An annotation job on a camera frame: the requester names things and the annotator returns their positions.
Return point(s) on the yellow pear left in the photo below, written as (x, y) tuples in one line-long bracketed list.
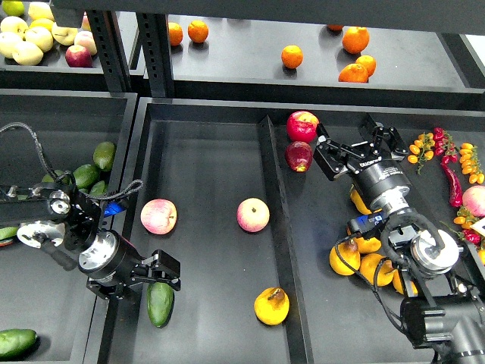
[(345, 258)]

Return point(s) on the pink apple centre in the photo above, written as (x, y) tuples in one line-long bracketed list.
[(252, 215)]

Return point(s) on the orange cherry tomato bunch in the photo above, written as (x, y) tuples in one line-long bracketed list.
[(421, 151)]

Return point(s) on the orange front right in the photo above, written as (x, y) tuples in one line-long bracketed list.
[(353, 73)]

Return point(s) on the yellow pear middle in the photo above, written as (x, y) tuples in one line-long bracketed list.
[(364, 246)]

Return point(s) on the light green avocado edge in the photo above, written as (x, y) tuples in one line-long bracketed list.
[(7, 233)]

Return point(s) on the dark red apple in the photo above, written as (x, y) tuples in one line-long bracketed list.
[(299, 156)]

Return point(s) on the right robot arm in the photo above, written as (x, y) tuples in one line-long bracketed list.
[(442, 278)]

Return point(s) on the orange near post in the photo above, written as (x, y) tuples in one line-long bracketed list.
[(175, 34)]

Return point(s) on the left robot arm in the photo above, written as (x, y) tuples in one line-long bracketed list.
[(65, 223)]

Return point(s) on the mixed cherry tomatoes lower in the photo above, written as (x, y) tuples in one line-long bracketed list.
[(462, 228)]

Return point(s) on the dark green avocado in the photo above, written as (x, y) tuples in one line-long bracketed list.
[(160, 298)]

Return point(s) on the pink apple left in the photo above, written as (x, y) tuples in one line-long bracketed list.
[(159, 216)]

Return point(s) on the pink apple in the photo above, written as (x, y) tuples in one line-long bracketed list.
[(252, 215), (159, 216)]

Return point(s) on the yellow pear right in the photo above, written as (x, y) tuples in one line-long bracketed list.
[(397, 284)]

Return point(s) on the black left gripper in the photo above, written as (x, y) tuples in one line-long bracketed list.
[(112, 265)]

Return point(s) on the black tray divider left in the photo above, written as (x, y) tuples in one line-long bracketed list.
[(296, 323)]

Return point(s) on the pink apple right edge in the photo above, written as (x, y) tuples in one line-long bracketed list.
[(473, 200)]

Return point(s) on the green avocado top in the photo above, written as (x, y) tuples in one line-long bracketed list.
[(103, 156)]

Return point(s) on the small orange right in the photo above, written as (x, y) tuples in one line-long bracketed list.
[(368, 62)]

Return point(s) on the green avocado round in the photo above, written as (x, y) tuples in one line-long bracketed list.
[(47, 178)]

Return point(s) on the red cherry tomato bunch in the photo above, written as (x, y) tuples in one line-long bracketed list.
[(444, 145)]

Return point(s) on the black shelf post right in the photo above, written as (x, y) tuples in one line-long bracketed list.
[(154, 36)]

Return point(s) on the large orange right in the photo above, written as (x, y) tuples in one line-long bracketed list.
[(355, 39)]

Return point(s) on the orange centre shelf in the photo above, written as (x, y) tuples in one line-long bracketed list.
[(291, 56)]

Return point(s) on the bright red apple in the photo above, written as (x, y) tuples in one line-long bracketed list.
[(301, 126)]

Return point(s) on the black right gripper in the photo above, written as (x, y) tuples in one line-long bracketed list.
[(378, 177)]

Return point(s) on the yellow pear with stem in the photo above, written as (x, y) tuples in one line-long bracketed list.
[(272, 306)]

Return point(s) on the black shelf post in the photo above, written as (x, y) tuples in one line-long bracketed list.
[(106, 33), (154, 36)]

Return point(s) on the yellow pear top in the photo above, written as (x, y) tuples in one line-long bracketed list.
[(359, 203)]

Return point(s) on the red apple on shelf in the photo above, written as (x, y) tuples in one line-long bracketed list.
[(78, 56)]

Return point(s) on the black shelf post left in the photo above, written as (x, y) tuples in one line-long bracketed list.
[(106, 33)]

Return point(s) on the red chili pepper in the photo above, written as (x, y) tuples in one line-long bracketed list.
[(455, 188)]

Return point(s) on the green avocado narrow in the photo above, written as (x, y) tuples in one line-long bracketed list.
[(99, 188)]

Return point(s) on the yellow pear lower centre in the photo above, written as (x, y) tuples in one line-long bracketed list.
[(369, 265)]

